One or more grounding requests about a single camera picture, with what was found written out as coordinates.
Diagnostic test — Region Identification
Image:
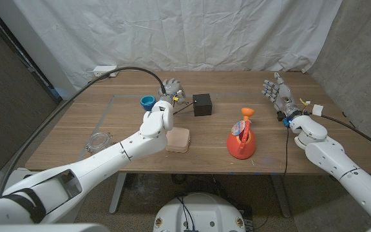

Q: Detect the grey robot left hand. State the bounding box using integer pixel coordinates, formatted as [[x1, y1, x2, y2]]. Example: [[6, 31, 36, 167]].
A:
[[158, 78, 188, 106]]

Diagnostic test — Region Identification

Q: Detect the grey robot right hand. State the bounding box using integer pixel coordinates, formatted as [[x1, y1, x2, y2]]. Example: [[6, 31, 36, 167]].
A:
[[261, 72, 302, 122]]

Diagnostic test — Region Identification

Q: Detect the thin black pen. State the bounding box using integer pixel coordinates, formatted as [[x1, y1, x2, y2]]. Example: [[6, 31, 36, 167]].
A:
[[173, 101, 195, 115]]

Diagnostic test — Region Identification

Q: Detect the black cube box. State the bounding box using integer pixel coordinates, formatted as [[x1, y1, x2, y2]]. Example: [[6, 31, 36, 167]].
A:
[[192, 93, 213, 117]]

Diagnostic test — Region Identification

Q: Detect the pink square jewelry box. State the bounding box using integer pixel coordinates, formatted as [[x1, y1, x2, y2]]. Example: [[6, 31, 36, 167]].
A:
[[165, 126, 191, 153]]

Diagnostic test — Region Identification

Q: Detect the orange flower watering can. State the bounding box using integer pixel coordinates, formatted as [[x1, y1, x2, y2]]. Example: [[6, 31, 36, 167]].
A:
[[226, 107, 257, 160]]

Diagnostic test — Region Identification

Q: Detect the blue cup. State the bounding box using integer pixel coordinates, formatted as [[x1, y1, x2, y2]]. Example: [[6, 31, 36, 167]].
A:
[[140, 95, 157, 111]]

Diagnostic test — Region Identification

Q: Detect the white backdrop cloth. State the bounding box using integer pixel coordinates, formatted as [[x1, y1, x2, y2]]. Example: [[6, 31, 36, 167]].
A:
[[11, 0, 343, 101]]

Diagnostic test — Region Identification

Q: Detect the white power strip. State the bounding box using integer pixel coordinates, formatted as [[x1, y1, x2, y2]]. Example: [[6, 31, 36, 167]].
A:
[[93, 65, 120, 78]]

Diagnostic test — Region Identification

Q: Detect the clear plastic jar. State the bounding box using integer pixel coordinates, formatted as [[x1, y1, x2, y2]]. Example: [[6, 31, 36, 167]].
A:
[[85, 131, 113, 154]]

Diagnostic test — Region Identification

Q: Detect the grey table leg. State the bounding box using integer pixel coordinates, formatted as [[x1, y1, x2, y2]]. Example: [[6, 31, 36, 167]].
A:
[[108, 173, 128, 215], [270, 173, 292, 218]]

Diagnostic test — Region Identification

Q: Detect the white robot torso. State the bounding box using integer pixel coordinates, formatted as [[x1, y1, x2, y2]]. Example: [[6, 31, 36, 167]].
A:
[[153, 192, 247, 232]]

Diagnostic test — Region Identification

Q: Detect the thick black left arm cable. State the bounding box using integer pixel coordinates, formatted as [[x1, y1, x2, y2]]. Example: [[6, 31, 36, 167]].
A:
[[0, 66, 167, 199]]

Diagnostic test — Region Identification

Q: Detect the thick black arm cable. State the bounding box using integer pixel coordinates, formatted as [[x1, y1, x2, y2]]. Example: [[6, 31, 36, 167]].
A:
[[320, 114, 371, 156], [0, 66, 167, 199]]

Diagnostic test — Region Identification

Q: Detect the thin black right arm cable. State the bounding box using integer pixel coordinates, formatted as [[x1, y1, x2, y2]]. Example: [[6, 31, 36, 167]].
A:
[[280, 126, 290, 194]]

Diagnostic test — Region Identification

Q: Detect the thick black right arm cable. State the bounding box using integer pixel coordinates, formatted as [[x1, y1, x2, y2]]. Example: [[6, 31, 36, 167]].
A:
[[320, 114, 371, 156]]

